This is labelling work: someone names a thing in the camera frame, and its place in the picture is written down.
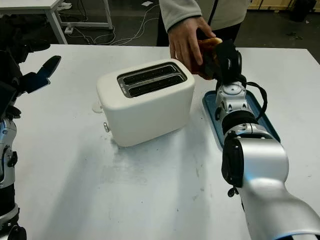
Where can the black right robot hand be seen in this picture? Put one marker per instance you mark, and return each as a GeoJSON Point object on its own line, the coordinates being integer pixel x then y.
{"type": "Point", "coordinates": [228, 62]}

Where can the white desk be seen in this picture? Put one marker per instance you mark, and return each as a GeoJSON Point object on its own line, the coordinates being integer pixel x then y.
{"type": "Point", "coordinates": [37, 5]}

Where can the person in dark trousers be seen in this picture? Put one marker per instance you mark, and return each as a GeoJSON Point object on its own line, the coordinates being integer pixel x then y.
{"type": "Point", "coordinates": [227, 15]}

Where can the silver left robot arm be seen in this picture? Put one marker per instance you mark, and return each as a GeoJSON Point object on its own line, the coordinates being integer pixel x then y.
{"type": "Point", "coordinates": [6, 150]}

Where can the white power strip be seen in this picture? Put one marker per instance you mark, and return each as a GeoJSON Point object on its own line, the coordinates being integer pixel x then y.
{"type": "Point", "coordinates": [69, 30]}

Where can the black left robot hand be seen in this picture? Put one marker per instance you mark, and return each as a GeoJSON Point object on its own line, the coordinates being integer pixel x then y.
{"type": "Point", "coordinates": [37, 78]}

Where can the white paper sheet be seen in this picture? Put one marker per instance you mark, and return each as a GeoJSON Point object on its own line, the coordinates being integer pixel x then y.
{"type": "Point", "coordinates": [147, 3]}

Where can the person's right hand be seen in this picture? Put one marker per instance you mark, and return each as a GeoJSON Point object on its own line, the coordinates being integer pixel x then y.
{"type": "Point", "coordinates": [186, 42]}

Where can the blue plastic tray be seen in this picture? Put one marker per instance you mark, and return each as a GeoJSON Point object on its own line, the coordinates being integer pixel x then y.
{"type": "Point", "coordinates": [267, 127]}

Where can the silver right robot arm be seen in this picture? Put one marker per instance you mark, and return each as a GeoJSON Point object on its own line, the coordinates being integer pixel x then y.
{"type": "Point", "coordinates": [262, 160]}

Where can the browned toast slice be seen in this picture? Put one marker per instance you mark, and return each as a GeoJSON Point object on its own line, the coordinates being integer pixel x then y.
{"type": "Point", "coordinates": [208, 45]}

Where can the black bag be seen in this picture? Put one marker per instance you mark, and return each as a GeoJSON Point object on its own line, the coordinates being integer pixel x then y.
{"type": "Point", "coordinates": [302, 10]}

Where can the wooden crate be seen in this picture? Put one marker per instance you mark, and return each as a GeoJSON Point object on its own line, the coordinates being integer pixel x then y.
{"type": "Point", "coordinates": [270, 3]}

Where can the white two-slot toaster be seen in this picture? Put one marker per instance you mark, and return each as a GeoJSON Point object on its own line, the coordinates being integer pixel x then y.
{"type": "Point", "coordinates": [147, 120]}

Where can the person's grey sleeved right forearm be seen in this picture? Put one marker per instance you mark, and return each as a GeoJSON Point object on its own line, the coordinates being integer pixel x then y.
{"type": "Point", "coordinates": [178, 12]}

